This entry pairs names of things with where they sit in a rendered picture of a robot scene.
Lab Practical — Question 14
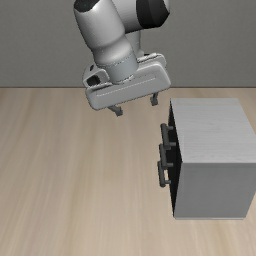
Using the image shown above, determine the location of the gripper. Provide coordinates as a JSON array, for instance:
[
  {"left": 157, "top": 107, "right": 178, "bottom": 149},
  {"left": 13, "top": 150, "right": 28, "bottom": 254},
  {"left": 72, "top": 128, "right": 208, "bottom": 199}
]
[{"left": 82, "top": 53, "right": 172, "bottom": 117}]

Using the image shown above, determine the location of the grey cabinet with drawers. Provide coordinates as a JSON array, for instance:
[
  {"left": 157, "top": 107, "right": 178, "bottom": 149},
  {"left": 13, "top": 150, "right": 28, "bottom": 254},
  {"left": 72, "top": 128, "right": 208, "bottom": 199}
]
[{"left": 157, "top": 97, "right": 256, "bottom": 221}]

